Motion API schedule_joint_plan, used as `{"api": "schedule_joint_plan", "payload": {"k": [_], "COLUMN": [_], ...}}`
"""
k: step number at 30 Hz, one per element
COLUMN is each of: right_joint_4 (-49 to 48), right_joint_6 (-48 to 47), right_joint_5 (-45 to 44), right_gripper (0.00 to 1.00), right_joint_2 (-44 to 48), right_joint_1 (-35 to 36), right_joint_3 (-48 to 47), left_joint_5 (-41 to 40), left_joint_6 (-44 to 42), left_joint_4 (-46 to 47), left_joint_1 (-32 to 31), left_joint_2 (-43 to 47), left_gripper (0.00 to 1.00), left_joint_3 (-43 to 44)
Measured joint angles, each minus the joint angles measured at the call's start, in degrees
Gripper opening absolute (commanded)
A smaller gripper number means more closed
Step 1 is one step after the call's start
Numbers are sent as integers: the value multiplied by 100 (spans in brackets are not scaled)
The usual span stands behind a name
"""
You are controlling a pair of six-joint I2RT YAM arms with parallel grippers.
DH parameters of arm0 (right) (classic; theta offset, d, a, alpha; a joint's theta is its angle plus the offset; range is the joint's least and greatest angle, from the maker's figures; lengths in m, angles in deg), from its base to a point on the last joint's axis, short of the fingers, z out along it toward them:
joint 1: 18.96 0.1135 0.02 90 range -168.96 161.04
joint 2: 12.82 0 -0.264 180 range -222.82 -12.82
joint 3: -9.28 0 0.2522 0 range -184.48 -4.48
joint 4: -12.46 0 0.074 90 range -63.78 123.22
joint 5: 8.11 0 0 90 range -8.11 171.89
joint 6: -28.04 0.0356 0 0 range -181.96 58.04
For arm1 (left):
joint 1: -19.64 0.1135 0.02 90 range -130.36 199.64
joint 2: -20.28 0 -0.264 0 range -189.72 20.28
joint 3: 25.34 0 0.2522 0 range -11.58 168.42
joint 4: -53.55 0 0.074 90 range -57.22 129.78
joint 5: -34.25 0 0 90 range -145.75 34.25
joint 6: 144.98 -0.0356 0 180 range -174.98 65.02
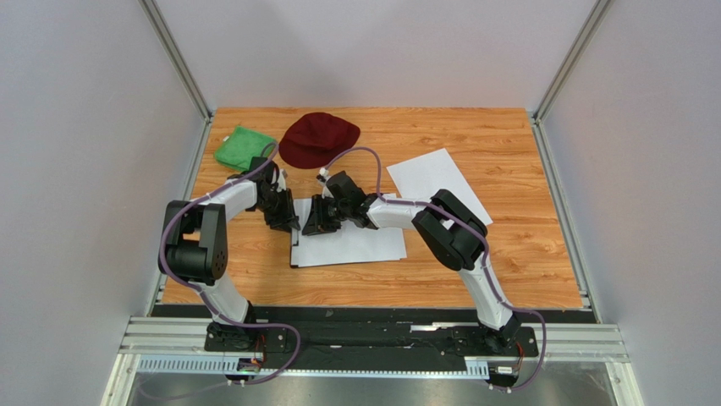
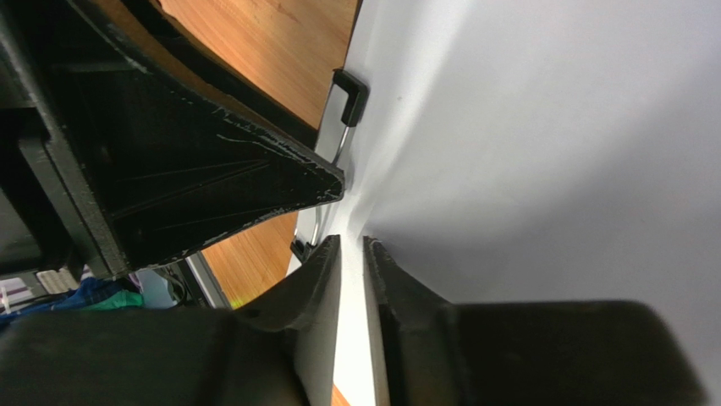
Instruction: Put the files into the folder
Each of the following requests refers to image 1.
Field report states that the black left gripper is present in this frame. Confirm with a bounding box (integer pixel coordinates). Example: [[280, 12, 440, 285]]
[[256, 187, 301, 233]]

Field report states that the white paper sheet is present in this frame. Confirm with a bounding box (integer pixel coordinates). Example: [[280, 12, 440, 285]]
[[297, 221, 407, 267], [387, 148, 493, 225]]

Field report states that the black clipboard folder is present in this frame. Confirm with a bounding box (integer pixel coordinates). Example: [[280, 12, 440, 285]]
[[289, 228, 300, 268]]

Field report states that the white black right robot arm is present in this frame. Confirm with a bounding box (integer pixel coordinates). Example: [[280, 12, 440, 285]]
[[300, 172, 520, 354]]

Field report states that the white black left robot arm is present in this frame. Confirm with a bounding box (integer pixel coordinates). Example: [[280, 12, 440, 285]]
[[158, 156, 300, 351]]

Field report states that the green folded cloth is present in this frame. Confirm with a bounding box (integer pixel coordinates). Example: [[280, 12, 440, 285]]
[[213, 126, 275, 172]]

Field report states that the dark red cap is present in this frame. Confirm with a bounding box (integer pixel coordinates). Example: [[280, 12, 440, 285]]
[[279, 112, 361, 169]]

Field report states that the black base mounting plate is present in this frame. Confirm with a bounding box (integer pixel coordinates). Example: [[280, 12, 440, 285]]
[[151, 304, 598, 373]]

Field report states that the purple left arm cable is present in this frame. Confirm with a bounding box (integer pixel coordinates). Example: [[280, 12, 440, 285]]
[[135, 141, 302, 395]]

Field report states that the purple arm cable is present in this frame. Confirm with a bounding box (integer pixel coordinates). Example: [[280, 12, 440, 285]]
[[135, 141, 302, 395], [316, 145, 548, 393]]

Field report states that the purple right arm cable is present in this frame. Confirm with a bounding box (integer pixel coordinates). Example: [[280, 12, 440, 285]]
[[316, 145, 548, 393]]

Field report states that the aluminium frame rail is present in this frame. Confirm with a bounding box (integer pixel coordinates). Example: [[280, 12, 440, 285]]
[[102, 305, 643, 405]]

